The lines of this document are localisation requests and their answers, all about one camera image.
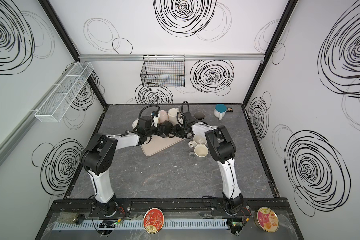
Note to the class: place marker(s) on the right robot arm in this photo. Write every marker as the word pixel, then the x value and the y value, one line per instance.
pixel 216 142

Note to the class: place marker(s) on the pink round tin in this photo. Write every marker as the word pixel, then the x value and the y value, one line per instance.
pixel 266 220

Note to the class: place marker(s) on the black corner frame post left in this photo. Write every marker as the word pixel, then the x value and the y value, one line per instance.
pixel 54 19

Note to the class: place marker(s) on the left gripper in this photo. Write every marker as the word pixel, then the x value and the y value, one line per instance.
pixel 161 129

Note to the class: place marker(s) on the teal lidded white mug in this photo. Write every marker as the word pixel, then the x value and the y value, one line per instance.
pixel 220 111

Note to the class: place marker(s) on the black wire basket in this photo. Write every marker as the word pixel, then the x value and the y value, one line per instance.
pixel 164 73

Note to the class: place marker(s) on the red round tin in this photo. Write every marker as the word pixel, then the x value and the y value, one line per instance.
pixel 153 221

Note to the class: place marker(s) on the white ribbed mug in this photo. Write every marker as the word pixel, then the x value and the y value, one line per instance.
pixel 135 123

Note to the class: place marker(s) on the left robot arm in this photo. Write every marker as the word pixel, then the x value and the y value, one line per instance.
pixel 98 156

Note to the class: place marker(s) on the black corner frame post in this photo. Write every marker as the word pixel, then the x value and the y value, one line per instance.
pixel 291 4
pixel 54 19

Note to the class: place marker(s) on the aluminium wall rail left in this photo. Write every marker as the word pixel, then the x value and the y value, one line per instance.
pixel 21 129

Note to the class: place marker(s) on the white mesh shelf basket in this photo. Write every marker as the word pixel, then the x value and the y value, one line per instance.
pixel 64 93

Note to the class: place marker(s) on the pink mug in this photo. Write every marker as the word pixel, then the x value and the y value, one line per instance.
pixel 163 116

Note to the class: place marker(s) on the white cable duct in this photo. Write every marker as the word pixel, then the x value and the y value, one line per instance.
pixel 171 224

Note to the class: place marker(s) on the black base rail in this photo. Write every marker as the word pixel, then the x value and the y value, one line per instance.
pixel 215 206

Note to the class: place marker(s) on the cream mug rear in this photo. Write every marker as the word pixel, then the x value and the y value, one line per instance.
pixel 172 115

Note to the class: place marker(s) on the aluminium wall rail rear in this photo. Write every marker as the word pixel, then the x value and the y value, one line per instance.
pixel 171 57

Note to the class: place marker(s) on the black corner frame post right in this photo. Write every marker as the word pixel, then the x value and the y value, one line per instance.
pixel 291 4

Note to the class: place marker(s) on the beige tray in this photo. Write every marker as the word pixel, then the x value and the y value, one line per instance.
pixel 154 144

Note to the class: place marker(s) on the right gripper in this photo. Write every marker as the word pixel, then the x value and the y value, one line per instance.
pixel 177 131

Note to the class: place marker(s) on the aluminium wall rail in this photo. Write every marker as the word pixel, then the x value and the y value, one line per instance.
pixel 171 57
pixel 21 129

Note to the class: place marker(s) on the cream speckled mug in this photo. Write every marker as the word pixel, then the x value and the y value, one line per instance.
pixel 197 140

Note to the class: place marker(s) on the black mug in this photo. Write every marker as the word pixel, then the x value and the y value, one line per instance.
pixel 166 129

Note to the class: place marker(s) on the dark grey mug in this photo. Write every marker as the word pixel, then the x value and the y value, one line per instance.
pixel 199 116

